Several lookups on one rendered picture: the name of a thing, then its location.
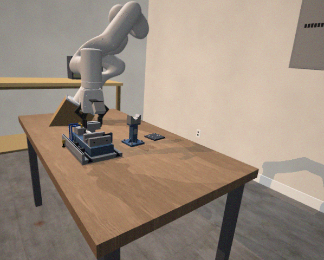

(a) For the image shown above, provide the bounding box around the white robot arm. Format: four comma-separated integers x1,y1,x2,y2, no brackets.
68,1,149,106

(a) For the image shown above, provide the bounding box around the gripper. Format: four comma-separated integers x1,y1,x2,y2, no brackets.
74,88,109,128

